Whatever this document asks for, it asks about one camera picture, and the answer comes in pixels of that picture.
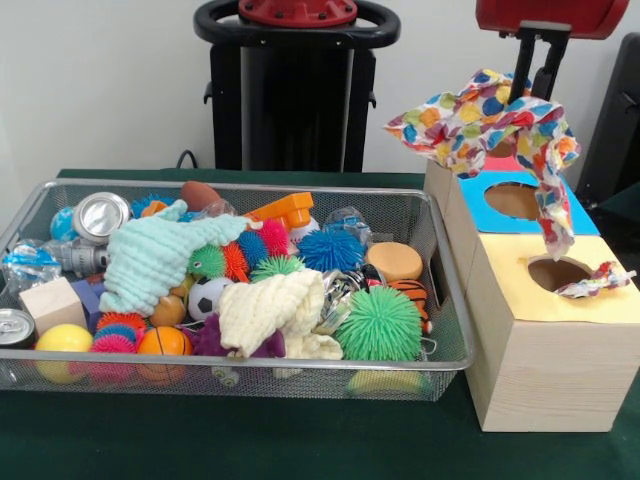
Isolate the tan round wooden block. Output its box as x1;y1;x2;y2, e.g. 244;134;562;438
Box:
365;242;423;284

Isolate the dark green tablecloth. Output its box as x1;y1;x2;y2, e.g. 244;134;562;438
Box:
0;168;640;480

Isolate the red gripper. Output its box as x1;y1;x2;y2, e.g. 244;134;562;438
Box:
476;0;631;107

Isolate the blue spiky ball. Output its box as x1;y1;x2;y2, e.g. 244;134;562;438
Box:
296;228;366;274

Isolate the white patterned cloth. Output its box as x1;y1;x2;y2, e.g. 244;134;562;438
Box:
556;262;638;301

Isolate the mint green cloth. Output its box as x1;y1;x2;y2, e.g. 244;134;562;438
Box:
98;200;251;317

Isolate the silver drink can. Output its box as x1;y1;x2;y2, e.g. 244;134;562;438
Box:
72;192;131;245

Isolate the wooden box with three holes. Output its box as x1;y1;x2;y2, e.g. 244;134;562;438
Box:
423;150;640;433

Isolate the clear mesh bin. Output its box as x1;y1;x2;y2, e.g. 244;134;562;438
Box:
0;178;476;403

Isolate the black upright panel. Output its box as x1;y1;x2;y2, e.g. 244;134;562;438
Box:
575;33;640;216

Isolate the orange plastic toy brick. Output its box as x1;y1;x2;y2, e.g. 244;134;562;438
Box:
245;191;315;233

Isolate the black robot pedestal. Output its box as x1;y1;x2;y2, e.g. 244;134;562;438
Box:
194;0;402;171

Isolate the pink spiky ball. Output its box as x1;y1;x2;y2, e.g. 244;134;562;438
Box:
90;322;139;355

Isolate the small soccer ball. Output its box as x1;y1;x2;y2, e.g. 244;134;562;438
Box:
186;277;233;323

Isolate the cream yellow cloth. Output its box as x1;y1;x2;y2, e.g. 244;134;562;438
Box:
217;268;342;361

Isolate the polka-dot cloth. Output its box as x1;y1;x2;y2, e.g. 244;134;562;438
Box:
385;68;582;262

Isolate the green spiky ball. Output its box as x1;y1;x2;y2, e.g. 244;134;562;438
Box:
335;286;424;363

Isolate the small orange basketball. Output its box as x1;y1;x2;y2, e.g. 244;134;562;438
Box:
136;326;192;383

